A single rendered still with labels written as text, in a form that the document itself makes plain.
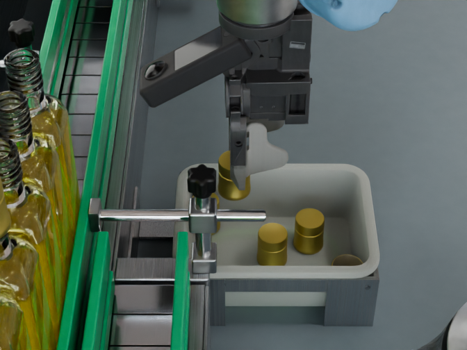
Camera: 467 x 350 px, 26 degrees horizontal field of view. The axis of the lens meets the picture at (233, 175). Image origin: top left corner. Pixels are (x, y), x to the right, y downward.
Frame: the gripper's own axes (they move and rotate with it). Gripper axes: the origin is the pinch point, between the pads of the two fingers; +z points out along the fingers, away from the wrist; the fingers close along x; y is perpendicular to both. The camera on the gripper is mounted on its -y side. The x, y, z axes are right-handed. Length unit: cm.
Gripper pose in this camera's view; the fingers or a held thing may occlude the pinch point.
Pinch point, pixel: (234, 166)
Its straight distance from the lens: 107.6
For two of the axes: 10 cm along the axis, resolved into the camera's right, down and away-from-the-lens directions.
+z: 0.0, 7.3, 6.8
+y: 10.0, -0.2, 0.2
